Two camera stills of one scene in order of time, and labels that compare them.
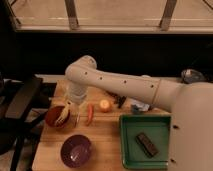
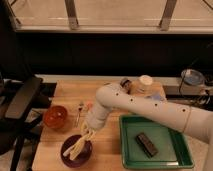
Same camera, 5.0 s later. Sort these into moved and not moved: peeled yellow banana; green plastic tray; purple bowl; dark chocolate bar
Moved: peeled yellow banana
Not moved: dark chocolate bar; green plastic tray; purple bowl
